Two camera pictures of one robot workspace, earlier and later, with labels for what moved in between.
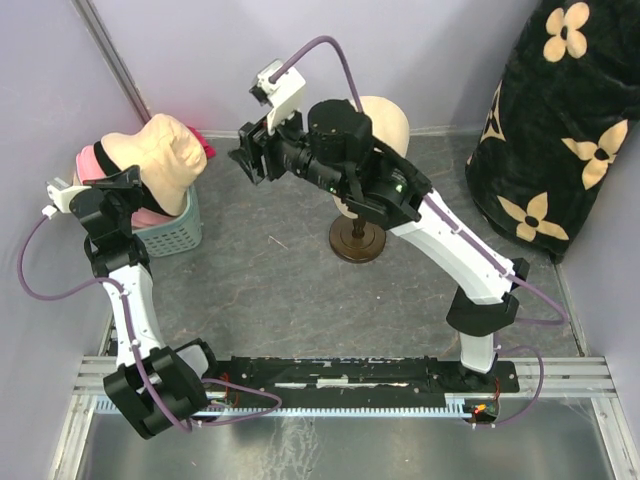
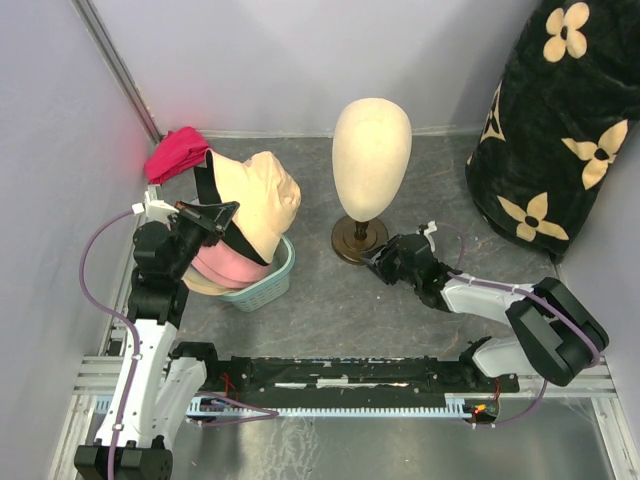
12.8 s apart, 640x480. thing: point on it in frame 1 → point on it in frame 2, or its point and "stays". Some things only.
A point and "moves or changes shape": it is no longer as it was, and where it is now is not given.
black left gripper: [125, 182] → [211, 218]
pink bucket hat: [90, 169] → [220, 265]
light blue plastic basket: [182, 235] moves or changes shape
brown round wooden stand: [356, 241] stays
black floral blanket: [561, 120] stays
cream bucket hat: [169, 157] → [264, 196]
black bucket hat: [148, 201] → [235, 237]
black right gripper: [254, 142] → [379, 259]
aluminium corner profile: [112, 59] stays
